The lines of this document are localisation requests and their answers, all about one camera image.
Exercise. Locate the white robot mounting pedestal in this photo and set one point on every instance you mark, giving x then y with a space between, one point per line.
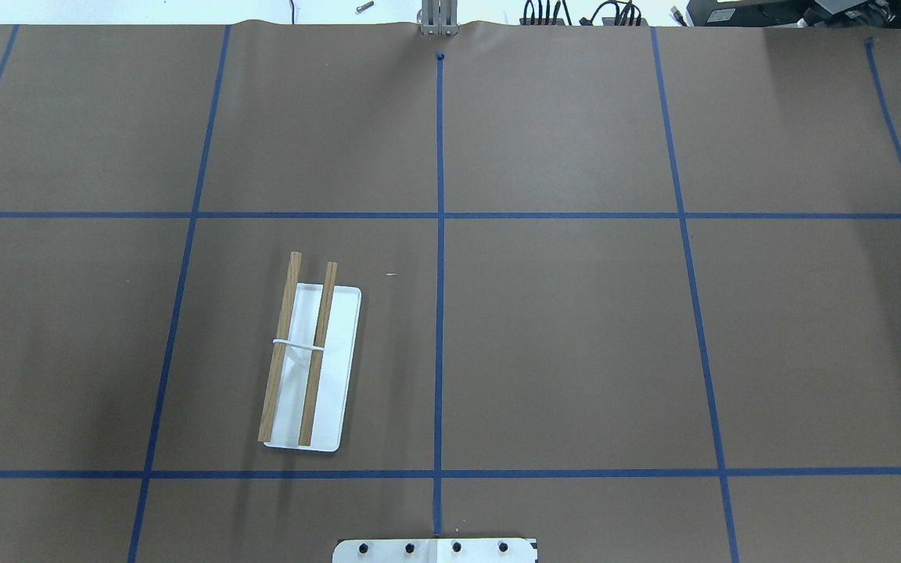
508 549

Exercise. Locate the lower small electronics board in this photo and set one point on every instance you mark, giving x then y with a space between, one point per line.
626 14

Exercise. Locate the white wooden towel rack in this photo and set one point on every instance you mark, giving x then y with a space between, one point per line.
312 356

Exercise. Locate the black laptop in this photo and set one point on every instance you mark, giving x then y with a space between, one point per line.
825 14

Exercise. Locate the aluminium frame post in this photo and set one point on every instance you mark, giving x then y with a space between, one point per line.
438 18

